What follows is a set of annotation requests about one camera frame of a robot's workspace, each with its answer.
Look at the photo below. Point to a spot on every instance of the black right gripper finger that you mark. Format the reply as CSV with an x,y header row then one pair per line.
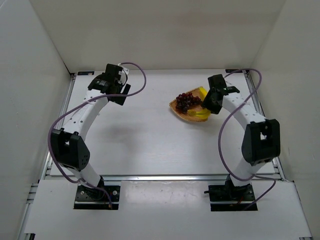
x,y
208,102
231,89

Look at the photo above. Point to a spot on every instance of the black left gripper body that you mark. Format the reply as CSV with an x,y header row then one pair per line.
x,y
120,95

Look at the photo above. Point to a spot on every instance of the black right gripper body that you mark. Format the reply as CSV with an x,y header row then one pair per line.
x,y
211,103

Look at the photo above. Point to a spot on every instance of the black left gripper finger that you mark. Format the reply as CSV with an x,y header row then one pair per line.
x,y
126,89
120,100

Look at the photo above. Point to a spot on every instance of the yellow fake banana bunch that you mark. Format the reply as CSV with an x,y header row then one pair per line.
x,y
199,114

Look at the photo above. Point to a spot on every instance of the red fake grape bunch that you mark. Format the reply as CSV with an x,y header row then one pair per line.
x,y
185,101

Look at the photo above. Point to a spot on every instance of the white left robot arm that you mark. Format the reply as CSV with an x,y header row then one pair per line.
x,y
67,144

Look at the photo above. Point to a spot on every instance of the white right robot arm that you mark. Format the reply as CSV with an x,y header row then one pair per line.
x,y
261,140

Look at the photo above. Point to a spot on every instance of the woven triangular fruit basket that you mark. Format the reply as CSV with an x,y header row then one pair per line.
x,y
180,114

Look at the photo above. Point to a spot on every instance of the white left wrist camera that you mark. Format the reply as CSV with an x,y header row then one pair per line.
x,y
123,74

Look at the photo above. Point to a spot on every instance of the black right corner bracket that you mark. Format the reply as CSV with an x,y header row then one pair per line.
x,y
228,71

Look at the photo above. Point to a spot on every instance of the black corner bracket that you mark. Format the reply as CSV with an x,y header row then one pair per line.
x,y
85,73
228,71

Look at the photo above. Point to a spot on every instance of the black left corner bracket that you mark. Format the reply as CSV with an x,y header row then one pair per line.
x,y
85,73

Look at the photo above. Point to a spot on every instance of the aluminium front table rail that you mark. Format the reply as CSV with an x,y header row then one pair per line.
x,y
184,177

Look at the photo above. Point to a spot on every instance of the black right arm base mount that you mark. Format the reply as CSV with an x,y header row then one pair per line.
x,y
230,198

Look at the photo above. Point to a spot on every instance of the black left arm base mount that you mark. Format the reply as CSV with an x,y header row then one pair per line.
x,y
93,199

